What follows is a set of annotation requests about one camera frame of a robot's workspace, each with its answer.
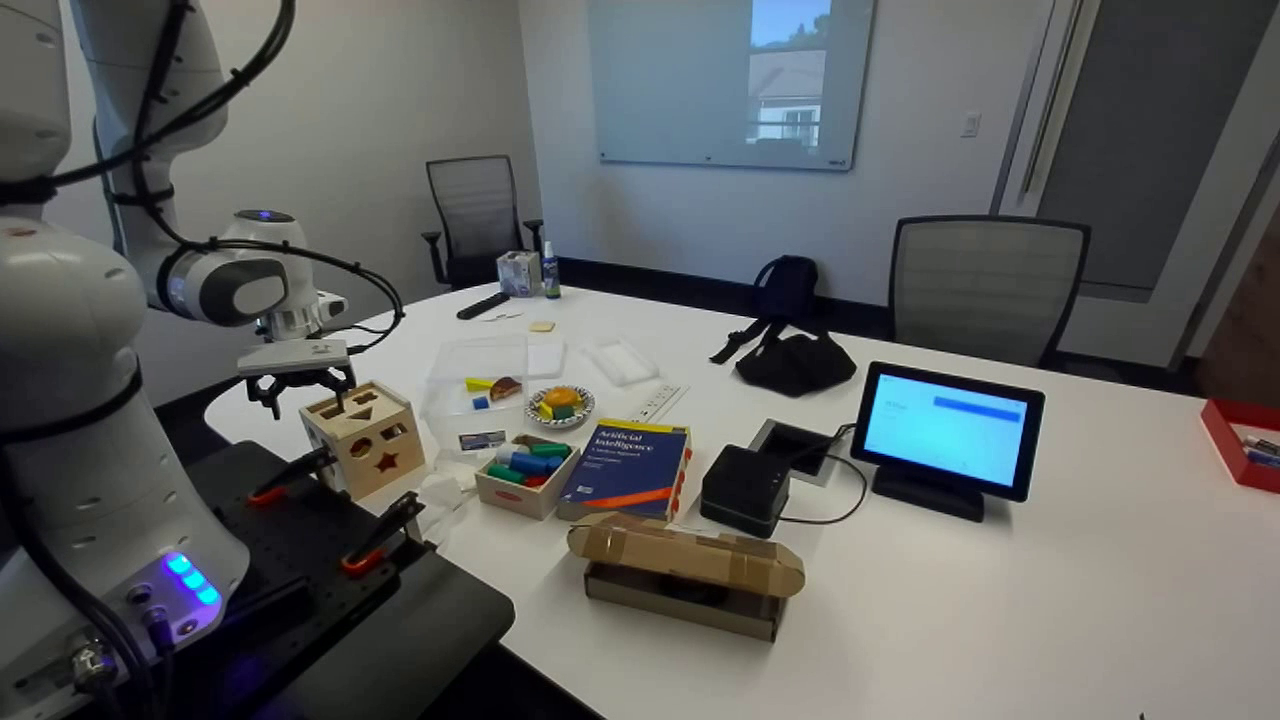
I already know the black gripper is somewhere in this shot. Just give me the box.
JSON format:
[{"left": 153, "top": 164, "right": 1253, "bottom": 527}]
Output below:
[{"left": 246, "top": 360, "right": 359, "bottom": 420}]

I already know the wooden shape sorter lid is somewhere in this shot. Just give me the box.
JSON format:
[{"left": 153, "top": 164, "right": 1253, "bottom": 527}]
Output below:
[{"left": 297, "top": 379, "right": 421, "bottom": 440}]

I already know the wooden shape sorter box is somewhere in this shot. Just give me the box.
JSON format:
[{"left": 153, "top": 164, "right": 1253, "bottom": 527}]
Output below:
[{"left": 297, "top": 379, "right": 431, "bottom": 500}]

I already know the translucent white plastic tray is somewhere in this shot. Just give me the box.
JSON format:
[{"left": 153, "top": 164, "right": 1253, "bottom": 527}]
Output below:
[{"left": 425, "top": 329, "right": 576, "bottom": 434}]

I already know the black remote control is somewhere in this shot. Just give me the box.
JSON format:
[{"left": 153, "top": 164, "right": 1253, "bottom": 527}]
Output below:
[{"left": 454, "top": 289, "right": 515, "bottom": 326}]

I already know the wooden tray of coloured blocks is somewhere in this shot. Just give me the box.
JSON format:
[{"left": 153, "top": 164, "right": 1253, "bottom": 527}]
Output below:
[{"left": 473, "top": 434, "right": 584, "bottom": 522}]

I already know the clear tissue container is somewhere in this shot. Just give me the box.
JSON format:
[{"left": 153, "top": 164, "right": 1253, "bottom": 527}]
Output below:
[{"left": 494, "top": 249, "right": 543, "bottom": 300}]

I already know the black mesh office chair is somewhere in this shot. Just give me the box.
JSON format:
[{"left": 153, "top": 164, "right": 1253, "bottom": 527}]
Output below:
[{"left": 421, "top": 152, "right": 550, "bottom": 294}]

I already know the black mounting plate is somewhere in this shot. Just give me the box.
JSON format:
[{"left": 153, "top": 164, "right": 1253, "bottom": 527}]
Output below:
[{"left": 158, "top": 435, "right": 515, "bottom": 720}]

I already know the bowl of coloured blocks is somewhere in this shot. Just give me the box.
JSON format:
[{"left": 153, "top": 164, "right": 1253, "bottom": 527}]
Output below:
[{"left": 525, "top": 379, "right": 597, "bottom": 435}]

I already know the white packet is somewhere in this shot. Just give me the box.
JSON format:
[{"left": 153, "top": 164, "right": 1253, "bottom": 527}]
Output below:
[{"left": 592, "top": 339, "right": 660, "bottom": 394}]

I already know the blue book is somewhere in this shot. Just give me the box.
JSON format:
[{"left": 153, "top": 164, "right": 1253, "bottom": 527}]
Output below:
[{"left": 553, "top": 417, "right": 695, "bottom": 526}]

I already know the brown cardboard box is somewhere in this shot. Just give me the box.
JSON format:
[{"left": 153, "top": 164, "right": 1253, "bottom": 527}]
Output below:
[{"left": 565, "top": 511, "right": 808, "bottom": 644}]

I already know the black cube box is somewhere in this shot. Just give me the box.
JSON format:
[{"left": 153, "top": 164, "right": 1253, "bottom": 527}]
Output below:
[{"left": 695, "top": 440, "right": 793, "bottom": 539}]

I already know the glass whiteboard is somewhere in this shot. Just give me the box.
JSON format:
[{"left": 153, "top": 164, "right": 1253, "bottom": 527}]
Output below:
[{"left": 589, "top": 0, "right": 879, "bottom": 177}]

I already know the black bag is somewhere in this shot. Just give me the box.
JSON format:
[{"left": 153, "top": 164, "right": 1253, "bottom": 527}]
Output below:
[{"left": 709, "top": 254, "right": 859, "bottom": 401}]

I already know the table power outlet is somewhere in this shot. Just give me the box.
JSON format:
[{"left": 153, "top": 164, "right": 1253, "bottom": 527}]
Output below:
[{"left": 749, "top": 417, "right": 845, "bottom": 485}]

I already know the black tablet screen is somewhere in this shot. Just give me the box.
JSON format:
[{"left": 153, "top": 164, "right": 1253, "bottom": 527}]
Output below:
[{"left": 848, "top": 357, "right": 1047, "bottom": 526}]

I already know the grey mesh office chair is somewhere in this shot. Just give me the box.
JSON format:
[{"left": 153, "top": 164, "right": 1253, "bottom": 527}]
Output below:
[{"left": 887, "top": 211, "right": 1096, "bottom": 372}]

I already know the grey door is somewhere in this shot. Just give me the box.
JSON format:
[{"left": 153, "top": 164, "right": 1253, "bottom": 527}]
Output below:
[{"left": 994, "top": 0, "right": 1280, "bottom": 372}]

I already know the red box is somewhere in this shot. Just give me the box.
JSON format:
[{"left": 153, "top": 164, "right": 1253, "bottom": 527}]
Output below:
[{"left": 1197, "top": 394, "right": 1280, "bottom": 495}]

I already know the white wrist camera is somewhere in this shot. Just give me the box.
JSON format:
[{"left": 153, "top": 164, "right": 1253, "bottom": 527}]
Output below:
[{"left": 237, "top": 336, "right": 355, "bottom": 379}]

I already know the black clamp orange handle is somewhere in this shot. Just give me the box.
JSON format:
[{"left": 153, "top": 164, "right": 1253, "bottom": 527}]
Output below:
[
  {"left": 337, "top": 490, "right": 431, "bottom": 579},
  {"left": 240, "top": 443, "right": 337, "bottom": 511}
]

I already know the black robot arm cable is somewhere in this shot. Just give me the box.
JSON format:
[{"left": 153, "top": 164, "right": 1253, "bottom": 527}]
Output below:
[{"left": 0, "top": 0, "right": 407, "bottom": 365}]

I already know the black tablet cable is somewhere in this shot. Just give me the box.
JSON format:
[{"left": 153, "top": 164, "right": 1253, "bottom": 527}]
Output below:
[{"left": 777, "top": 420, "right": 871, "bottom": 527}]

